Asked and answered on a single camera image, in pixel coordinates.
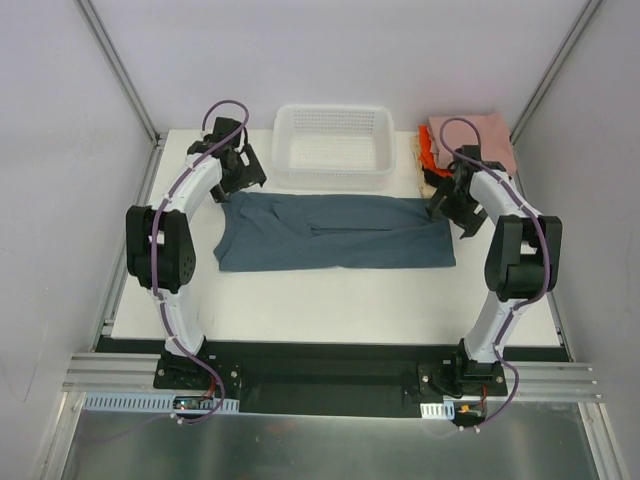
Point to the right aluminium frame post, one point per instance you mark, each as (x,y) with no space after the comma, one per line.
(575,33)

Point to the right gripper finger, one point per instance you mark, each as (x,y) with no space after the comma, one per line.
(470,218)
(434,206)

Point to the right slotted cable duct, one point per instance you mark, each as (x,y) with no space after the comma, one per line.
(438,411)

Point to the black folded t shirt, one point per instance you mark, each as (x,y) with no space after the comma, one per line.
(432,176)

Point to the orange folded t shirt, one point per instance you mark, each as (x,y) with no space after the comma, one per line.
(426,157)

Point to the white plastic basket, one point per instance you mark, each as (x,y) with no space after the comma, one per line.
(333,147)

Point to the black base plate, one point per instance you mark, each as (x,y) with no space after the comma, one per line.
(324,379)

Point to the blue-grey t shirt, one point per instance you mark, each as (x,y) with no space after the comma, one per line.
(281,232)

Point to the aluminium frame post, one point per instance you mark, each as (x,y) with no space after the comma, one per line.
(108,49)
(575,33)

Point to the pink folded t shirt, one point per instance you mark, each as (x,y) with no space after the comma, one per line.
(494,139)

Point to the left aluminium frame post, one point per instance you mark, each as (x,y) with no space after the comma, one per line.
(108,49)

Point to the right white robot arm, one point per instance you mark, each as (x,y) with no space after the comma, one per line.
(521,265)

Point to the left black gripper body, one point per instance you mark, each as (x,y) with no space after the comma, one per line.
(245,176)

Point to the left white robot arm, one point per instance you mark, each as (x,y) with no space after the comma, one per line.
(160,251)

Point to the cream folded t shirt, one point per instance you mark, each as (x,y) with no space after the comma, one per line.
(426,191)

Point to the aluminium front rail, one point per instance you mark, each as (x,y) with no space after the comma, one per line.
(568,382)

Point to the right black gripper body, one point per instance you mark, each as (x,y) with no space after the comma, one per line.
(461,213)

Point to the slotted cable duct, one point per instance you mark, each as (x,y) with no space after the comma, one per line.
(148,403)
(438,411)

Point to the left slotted cable duct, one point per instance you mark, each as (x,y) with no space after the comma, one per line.
(148,403)

